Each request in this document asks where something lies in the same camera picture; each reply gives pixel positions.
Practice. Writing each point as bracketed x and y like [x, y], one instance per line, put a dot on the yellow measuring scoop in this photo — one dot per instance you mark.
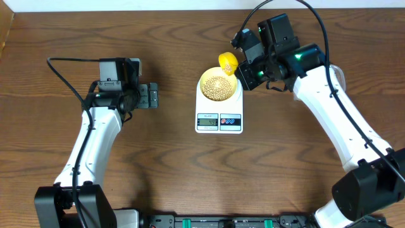
[229, 58]

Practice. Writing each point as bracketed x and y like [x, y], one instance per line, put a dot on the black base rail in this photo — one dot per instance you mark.
[171, 221]

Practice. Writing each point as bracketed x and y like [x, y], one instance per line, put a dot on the soybeans in yellow bowl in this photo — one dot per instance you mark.
[218, 88]

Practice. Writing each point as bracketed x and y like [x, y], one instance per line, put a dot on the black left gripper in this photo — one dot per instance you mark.
[143, 90]

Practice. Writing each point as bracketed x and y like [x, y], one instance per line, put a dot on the white digital kitchen scale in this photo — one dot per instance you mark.
[220, 117]

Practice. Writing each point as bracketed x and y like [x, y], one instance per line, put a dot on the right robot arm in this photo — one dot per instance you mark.
[374, 172]

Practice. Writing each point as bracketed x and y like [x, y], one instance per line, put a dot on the yellow plastic bowl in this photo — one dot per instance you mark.
[216, 71]

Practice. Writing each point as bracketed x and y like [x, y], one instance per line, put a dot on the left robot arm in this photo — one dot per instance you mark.
[77, 199]

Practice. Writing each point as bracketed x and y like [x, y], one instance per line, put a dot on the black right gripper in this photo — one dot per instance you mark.
[243, 71]

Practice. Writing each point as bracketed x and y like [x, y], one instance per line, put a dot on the clear plastic container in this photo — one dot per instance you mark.
[339, 74]

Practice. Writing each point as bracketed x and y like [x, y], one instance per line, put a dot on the soybeans in scoop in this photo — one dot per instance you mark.
[228, 69]

